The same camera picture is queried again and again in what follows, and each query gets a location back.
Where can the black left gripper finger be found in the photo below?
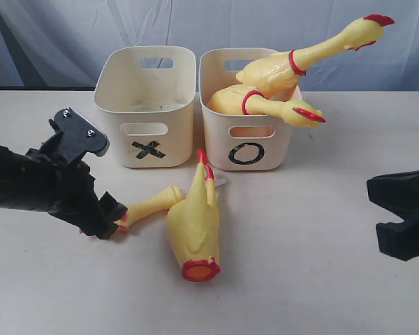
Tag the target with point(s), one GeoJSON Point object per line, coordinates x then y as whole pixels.
{"type": "Point", "coordinates": [98, 227]}
{"type": "Point", "coordinates": [111, 211]}

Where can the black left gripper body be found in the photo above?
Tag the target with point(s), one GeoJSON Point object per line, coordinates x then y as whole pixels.
{"type": "Point", "coordinates": [70, 190]}

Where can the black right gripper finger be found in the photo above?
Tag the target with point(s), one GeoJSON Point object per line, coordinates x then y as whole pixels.
{"type": "Point", "coordinates": [398, 193]}
{"type": "Point", "coordinates": [399, 240]}

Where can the detached yellow rubber chicken head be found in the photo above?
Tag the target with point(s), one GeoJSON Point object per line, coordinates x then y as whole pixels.
{"type": "Point", "coordinates": [163, 200]}

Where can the whole yellow rubber chicken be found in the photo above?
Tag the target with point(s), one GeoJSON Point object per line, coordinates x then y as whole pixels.
{"type": "Point", "coordinates": [240, 99]}
{"type": "Point", "coordinates": [281, 71]}

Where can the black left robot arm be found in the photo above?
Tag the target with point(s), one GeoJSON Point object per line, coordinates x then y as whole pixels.
{"type": "Point", "coordinates": [22, 183]}

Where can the headless yellow rubber chicken body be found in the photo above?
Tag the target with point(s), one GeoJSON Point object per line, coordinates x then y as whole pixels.
{"type": "Point", "coordinates": [193, 226]}

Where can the small white squeaker tube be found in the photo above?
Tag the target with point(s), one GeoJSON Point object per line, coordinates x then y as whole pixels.
{"type": "Point", "coordinates": [220, 182]}

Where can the cream bin with X mark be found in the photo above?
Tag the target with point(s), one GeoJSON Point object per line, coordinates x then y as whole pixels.
{"type": "Point", "coordinates": [145, 96]}

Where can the blue-white backdrop curtain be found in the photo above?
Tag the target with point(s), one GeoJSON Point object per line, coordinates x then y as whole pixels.
{"type": "Point", "coordinates": [65, 43]}

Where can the cream bin with O mark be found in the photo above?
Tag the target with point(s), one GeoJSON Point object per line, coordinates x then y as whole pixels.
{"type": "Point", "coordinates": [233, 142]}

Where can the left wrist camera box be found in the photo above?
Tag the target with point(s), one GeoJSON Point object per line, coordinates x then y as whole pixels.
{"type": "Point", "coordinates": [78, 136]}

